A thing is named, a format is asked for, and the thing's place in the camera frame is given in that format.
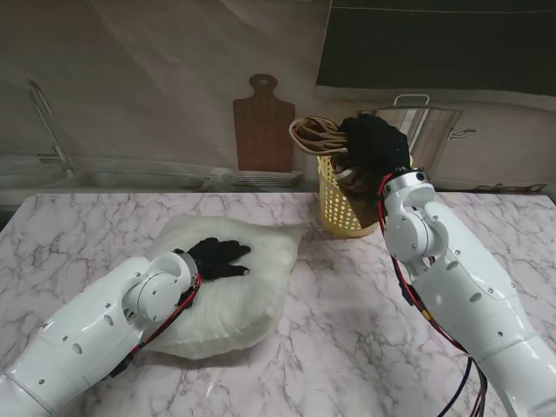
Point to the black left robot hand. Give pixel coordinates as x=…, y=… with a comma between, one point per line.
x=217, y=258

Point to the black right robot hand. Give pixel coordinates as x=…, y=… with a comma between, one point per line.
x=378, y=143

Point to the white pillow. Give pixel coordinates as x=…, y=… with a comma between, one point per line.
x=243, y=304

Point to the brown pillowcase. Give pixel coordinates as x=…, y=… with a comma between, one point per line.
x=319, y=134

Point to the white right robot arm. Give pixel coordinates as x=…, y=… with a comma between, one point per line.
x=460, y=282

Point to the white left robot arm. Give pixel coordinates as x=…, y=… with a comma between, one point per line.
x=87, y=326

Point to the yellow perforated laundry basket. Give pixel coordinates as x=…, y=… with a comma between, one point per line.
x=334, y=204

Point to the large steel stock pot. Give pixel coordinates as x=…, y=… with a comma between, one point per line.
x=430, y=130

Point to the stack of white plates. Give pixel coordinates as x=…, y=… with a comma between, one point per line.
x=260, y=178

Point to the dark range hood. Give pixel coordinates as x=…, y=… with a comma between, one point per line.
x=434, y=43

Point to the brown wooden cutting board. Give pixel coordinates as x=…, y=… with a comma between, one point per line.
x=262, y=130

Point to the steel kitchen sink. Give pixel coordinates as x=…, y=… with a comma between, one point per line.
x=108, y=180

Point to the black stove grate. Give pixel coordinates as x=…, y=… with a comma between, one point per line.
x=521, y=187

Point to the chrome kitchen faucet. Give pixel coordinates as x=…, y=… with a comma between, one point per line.
x=66, y=165

